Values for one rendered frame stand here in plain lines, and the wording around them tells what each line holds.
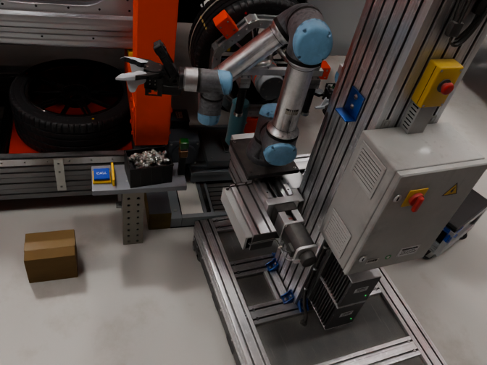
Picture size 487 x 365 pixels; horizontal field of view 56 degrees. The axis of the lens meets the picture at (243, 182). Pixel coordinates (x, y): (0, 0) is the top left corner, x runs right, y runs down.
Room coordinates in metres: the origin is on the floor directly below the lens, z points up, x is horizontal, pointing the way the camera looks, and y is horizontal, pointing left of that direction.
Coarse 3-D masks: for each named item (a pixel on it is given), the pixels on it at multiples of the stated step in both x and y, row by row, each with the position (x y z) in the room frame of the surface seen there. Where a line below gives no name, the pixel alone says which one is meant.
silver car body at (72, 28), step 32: (0, 0) 1.94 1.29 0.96; (32, 0) 2.01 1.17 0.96; (64, 0) 2.08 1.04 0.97; (96, 0) 2.13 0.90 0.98; (128, 0) 2.17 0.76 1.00; (320, 0) 2.56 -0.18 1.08; (352, 0) 2.63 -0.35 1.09; (0, 32) 1.92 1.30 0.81; (32, 32) 1.97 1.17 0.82; (64, 32) 2.02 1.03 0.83; (96, 32) 2.08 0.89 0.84; (128, 32) 2.15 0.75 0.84; (352, 32) 2.66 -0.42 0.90
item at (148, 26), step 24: (144, 0) 1.68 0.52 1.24; (168, 0) 1.72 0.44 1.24; (144, 24) 1.68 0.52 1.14; (168, 24) 1.72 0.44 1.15; (144, 48) 1.68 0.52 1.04; (168, 48) 1.72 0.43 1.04; (144, 96) 1.68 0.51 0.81; (168, 96) 1.73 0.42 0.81; (144, 120) 1.68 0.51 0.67; (168, 120) 1.73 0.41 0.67; (144, 144) 1.69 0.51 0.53
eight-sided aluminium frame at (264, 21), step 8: (248, 16) 2.05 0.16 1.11; (256, 16) 2.05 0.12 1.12; (264, 16) 2.08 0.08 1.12; (272, 16) 2.10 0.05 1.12; (240, 24) 2.03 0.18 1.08; (248, 24) 2.00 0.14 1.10; (256, 24) 2.01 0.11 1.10; (264, 24) 2.03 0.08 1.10; (240, 32) 1.99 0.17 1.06; (248, 32) 2.01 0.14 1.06; (216, 40) 2.01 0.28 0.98; (224, 40) 1.98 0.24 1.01; (232, 40) 1.99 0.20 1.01; (216, 48) 1.95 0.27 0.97; (224, 48) 1.97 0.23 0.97; (216, 56) 1.95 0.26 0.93; (216, 64) 1.95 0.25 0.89; (224, 96) 1.98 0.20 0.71; (224, 104) 1.98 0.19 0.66; (256, 104) 2.11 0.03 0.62; (248, 112) 2.04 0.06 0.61; (256, 112) 2.06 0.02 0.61
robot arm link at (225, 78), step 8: (200, 72) 1.24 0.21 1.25; (208, 72) 1.25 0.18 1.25; (216, 72) 1.26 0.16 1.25; (224, 72) 1.27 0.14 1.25; (200, 80) 1.22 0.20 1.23; (208, 80) 1.23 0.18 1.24; (216, 80) 1.24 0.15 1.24; (224, 80) 1.25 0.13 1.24; (232, 80) 1.26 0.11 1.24; (200, 88) 1.22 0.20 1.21; (208, 88) 1.23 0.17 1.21; (216, 88) 1.23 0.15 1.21; (224, 88) 1.24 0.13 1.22; (208, 96) 1.23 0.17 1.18; (216, 96) 1.24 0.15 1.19
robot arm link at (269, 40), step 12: (288, 12) 1.41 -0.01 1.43; (276, 24) 1.42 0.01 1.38; (264, 36) 1.41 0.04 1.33; (276, 36) 1.41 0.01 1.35; (288, 36) 1.40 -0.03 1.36; (252, 48) 1.40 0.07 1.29; (264, 48) 1.40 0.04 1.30; (276, 48) 1.41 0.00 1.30; (228, 60) 1.40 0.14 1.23; (240, 60) 1.38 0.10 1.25; (252, 60) 1.39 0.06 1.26; (240, 72) 1.38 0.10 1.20
